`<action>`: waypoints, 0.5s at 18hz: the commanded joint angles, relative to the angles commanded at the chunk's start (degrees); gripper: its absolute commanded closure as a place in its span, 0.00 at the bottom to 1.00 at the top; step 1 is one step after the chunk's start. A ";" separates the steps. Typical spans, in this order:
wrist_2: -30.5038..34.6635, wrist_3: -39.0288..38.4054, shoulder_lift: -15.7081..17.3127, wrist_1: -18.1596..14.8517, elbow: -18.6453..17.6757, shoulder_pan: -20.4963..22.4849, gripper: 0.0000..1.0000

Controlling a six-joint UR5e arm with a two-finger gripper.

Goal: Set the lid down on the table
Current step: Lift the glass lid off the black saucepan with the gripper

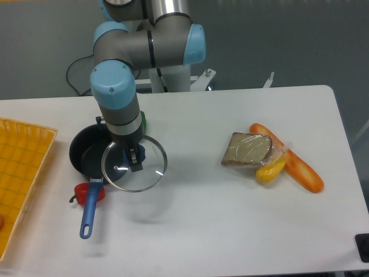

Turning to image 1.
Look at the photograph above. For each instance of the black saucepan blue handle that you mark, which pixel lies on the black saucepan blue handle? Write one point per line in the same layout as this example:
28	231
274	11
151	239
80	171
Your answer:
85	153

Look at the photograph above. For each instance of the green toy bell pepper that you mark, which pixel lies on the green toy bell pepper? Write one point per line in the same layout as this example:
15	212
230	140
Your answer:
144	122

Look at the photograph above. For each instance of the red toy bell pepper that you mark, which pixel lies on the red toy bell pepper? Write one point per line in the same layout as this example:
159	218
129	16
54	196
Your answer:
80	194

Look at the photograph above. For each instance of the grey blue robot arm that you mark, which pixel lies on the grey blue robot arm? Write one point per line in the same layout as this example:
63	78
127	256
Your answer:
138	35

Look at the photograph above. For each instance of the yellow toy corn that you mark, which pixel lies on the yellow toy corn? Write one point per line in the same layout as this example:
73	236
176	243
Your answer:
267	173

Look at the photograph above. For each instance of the yellow woven basket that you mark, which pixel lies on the yellow woven basket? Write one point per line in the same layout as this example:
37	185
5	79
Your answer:
24	149

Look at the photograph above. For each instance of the orange toy carrot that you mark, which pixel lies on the orange toy carrot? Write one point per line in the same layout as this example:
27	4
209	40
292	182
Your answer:
297	168

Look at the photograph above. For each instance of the glass lid with blue knob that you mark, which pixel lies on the glass lid with blue knob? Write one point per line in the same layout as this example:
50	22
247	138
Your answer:
116	170

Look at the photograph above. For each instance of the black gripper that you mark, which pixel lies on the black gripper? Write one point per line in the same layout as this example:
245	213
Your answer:
130	143

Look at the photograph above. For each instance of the black device at table edge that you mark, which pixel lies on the black device at table edge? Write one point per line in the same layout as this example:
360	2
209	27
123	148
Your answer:
362	243

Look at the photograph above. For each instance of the wrapped bread slice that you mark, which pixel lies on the wrapped bread slice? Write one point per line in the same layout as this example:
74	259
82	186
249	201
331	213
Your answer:
248	149

